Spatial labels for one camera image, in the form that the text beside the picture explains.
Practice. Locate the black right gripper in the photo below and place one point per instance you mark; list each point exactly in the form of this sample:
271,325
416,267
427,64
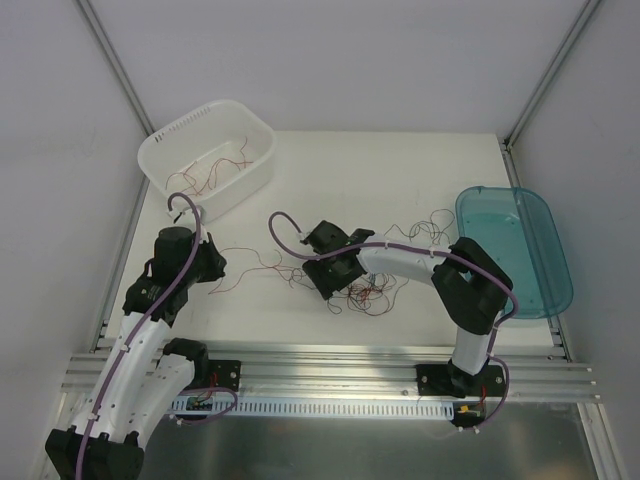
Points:
326,276

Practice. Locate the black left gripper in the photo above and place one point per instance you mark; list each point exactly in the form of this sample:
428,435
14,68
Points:
211,257

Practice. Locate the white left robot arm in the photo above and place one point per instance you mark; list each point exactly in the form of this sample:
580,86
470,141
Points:
108,435

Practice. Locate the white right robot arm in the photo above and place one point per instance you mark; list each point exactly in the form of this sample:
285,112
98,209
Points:
472,287

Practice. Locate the white plastic basket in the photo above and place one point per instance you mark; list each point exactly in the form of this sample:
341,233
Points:
218,155

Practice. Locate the teal plastic bin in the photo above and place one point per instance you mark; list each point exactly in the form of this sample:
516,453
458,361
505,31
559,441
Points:
516,228

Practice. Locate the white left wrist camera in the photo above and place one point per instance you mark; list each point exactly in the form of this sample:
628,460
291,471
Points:
192,219

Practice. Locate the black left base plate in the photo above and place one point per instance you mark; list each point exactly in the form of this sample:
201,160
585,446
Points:
223,374

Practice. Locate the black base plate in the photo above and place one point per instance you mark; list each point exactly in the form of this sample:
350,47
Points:
439,379
223,374

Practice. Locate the white slotted cable duct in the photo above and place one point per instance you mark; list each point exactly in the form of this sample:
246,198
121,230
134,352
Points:
315,408

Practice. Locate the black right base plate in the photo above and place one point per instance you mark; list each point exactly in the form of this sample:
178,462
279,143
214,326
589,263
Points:
439,379

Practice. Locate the aluminium mounting rail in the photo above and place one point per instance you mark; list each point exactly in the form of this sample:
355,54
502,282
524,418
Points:
537,374

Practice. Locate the right aluminium frame post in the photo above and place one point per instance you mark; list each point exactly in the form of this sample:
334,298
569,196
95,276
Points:
570,39

